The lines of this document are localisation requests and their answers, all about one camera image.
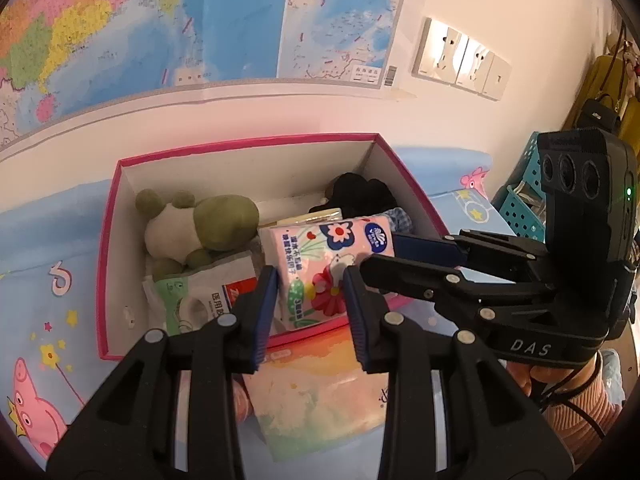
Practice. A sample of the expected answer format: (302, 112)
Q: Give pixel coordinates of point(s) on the black cloth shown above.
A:
(360, 192)

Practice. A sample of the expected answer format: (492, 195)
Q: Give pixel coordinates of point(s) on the blue plastic basket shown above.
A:
(520, 215)

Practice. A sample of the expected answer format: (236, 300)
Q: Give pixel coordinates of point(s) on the yellow garment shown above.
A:
(600, 80)

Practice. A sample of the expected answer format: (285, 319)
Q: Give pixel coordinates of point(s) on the white wall switch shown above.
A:
(497, 77)

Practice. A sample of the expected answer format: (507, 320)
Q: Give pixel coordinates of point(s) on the green plush frog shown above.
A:
(225, 220)

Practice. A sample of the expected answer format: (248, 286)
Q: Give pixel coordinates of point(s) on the blue checked cloth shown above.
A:
(400, 217)

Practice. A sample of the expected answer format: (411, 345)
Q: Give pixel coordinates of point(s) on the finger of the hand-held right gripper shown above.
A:
(425, 249)
(400, 272)

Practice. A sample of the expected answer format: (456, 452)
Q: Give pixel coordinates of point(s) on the white packet red green print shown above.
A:
(200, 300)

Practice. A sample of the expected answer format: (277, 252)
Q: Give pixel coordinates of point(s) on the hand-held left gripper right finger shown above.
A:
(357, 320)

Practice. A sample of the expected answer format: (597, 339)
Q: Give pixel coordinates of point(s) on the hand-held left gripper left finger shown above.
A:
(260, 320)

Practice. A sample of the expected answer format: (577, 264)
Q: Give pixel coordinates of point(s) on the pink floral tissue pack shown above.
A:
(320, 255)

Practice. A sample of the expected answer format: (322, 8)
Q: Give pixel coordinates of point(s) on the white wall socket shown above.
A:
(474, 65)
(440, 50)

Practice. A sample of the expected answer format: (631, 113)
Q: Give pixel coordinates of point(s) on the pink cardboard box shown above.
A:
(250, 170)

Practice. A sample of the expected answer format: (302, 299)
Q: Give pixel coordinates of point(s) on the rainbow tissue pack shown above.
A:
(315, 400)

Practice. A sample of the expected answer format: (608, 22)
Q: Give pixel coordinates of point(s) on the colourful wall map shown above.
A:
(225, 20)

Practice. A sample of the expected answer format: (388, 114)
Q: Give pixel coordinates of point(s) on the person's right forearm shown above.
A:
(585, 410)

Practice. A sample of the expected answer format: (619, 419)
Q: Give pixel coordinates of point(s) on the black bag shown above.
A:
(597, 115)

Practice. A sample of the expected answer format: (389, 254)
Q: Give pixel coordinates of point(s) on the person's right hand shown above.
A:
(525, 380)

